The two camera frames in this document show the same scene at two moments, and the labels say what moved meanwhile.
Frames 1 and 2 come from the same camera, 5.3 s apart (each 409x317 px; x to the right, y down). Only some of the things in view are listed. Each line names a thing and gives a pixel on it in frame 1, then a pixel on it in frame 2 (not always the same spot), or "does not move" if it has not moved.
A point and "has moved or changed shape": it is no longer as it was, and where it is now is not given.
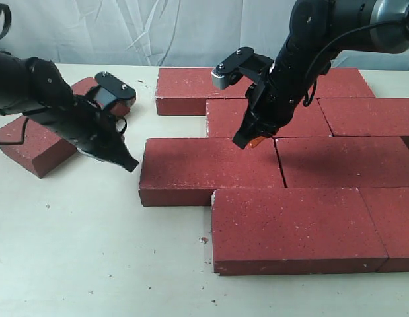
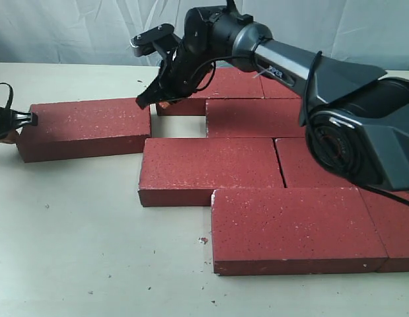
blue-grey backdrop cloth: [164, 33] does not move
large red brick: [185, 172] does not move
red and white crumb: [204, 240] does not move
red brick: [225, 117] does not move
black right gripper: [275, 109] → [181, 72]
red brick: [36, 144] has moved or changed shape
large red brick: [258, 231] does not move
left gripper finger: [118, 154] → [18, 119]
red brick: [392, 211] does not move
